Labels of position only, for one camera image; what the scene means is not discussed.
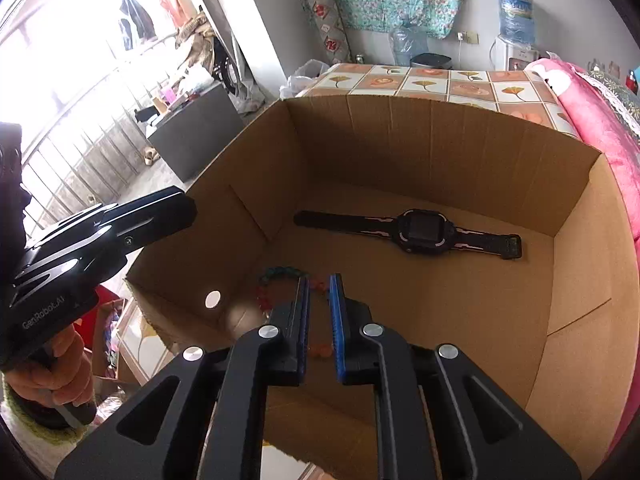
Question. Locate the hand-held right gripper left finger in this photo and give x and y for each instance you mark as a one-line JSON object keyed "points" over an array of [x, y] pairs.
{"points": [[302, 320]]}

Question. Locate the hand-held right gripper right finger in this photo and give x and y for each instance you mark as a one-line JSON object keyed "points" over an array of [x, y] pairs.
{"points": [[336, 330]]}

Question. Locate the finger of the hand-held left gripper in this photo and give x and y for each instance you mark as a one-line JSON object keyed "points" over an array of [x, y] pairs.
{"points": [[90, 260], [160, 210]]}

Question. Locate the brown cardboard box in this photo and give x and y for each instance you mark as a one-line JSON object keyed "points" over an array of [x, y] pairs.
{"points": [[425, 310]]}

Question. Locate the person's left hand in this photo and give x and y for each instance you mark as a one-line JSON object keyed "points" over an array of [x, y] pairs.
{"points": [[60, 365]]}

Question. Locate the beige slippers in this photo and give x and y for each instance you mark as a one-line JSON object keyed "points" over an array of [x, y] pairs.
{"points": [[150, 156]]}

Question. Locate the dark grey cabinet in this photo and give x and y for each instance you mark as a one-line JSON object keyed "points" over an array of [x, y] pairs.
{"points": [[200, 130]]}

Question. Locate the metal balcony railing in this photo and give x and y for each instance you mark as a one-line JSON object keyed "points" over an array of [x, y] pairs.
{"points": [[75, 160]]}

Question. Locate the small pink box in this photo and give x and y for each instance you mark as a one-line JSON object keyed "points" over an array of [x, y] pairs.
{"points": [[168, 96]]}

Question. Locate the black wrist watch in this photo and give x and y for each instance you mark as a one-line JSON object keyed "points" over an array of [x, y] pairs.
{"points": [[417, 230]]}

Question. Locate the pile of clothes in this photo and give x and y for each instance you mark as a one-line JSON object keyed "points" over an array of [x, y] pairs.
{"points": [[197, 40]]}

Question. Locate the white plastic bag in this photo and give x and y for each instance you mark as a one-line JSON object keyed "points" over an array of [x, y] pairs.
{"points": [[300, 80]]}

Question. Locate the hanging dark jacket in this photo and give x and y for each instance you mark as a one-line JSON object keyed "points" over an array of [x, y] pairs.
{"points": [[134, 20]]}

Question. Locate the hanging pink garment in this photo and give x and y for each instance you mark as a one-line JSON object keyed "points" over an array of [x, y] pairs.
{"points": [[175, 0]]}

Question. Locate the rolled patterned mat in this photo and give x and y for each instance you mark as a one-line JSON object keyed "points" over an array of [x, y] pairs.
{"points": [[327, 25]]}

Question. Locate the patterned tablecloth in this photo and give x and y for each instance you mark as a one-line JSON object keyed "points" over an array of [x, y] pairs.
{"points": [[425, 80]]}

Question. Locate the black bin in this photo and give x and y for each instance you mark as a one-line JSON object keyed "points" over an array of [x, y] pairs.
{"points": [[430, 60]]}

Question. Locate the empty clear water jug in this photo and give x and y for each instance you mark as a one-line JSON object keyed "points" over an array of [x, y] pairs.
{"points": [[407, 42]]}

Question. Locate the white water dispenser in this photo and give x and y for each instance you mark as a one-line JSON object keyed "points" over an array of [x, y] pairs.
{"points": [[510, 55]]}

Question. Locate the pink floral blanket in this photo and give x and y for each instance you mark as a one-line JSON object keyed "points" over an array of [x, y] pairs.
{"points": [[600, 125]]}

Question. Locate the grey lace-trimmed pillow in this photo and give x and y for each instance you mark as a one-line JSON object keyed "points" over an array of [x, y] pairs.
{"points": [[615, 92]]}

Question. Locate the white wall socket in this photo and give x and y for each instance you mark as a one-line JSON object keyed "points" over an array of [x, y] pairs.
{"points": [[469, 37]]}

